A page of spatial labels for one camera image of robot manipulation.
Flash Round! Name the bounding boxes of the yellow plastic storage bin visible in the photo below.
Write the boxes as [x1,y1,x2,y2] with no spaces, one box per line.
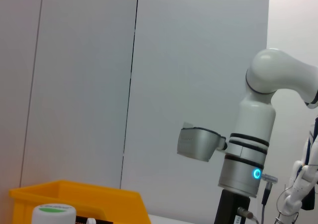
[9,179,152,224]

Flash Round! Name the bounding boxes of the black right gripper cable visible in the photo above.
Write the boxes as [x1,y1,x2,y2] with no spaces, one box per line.
[237,173,277,224]

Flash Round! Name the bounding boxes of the clear water bottle green label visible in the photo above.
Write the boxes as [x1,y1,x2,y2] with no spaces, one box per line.
[31,204,77,224]

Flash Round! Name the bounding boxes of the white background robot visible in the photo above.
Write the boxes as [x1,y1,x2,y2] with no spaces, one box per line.
[275,116,318,224]

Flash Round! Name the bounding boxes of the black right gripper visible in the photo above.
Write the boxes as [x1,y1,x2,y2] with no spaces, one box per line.
[214,189,251,224]

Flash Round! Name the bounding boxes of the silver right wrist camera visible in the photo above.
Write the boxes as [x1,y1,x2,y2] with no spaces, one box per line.
[176,121,228,163]

